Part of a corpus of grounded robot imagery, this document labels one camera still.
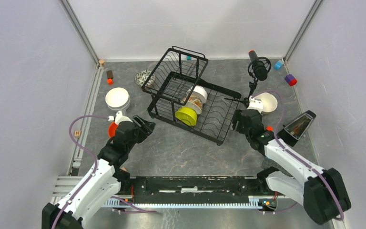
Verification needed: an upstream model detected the orange bowl rack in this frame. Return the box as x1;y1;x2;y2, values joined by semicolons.
108;122;118;138

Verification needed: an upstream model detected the white bowl grey rim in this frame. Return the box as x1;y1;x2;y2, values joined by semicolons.
108;101;131;113

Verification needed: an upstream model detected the beige ceramic bowl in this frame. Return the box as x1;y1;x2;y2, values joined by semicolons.
258;93;278;114

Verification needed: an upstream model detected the lime green bowl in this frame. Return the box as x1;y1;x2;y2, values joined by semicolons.
175;107;197;126

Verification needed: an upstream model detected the black wire dish rack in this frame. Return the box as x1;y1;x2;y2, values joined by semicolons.
141;46;241;146

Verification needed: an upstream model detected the pink floral bowl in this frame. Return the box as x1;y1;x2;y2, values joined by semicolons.
135;70;156;87

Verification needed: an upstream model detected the patterned cream bowl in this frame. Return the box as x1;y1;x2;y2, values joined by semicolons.
184;96;203;115

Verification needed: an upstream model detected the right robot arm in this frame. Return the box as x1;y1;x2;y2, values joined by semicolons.
232;109;351;225

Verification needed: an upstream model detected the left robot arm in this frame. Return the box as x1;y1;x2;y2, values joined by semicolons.
41;111;156;229

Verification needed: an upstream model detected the grey lego baseplate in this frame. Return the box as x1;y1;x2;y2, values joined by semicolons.
261;157;281;169

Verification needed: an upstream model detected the wooden letter cube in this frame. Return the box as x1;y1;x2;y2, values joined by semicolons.
73;130;81;138

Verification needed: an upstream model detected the black microphone on tripod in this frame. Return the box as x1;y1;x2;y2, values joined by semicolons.
224;50;271;107

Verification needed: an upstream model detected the brown block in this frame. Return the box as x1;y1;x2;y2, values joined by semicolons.
106;70;113;79

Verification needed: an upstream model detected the purple red block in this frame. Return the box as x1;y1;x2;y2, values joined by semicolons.
285;74;297;86

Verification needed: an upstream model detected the blue block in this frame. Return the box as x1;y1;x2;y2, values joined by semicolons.
274;60;284;70

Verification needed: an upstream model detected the wooden cube corner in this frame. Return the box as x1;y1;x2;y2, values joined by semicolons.
99;59;105;67

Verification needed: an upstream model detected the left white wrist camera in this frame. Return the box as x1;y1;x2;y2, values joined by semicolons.
114;111;132;125

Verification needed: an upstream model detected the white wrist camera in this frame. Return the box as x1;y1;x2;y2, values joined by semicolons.
247;98;264;113
114;111;132;125

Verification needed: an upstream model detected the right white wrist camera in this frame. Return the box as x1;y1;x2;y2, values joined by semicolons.
247;98;264;113

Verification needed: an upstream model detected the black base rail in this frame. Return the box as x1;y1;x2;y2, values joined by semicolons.
118;176;275;204

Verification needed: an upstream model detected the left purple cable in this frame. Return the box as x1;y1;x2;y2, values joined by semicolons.
51;115;114;229

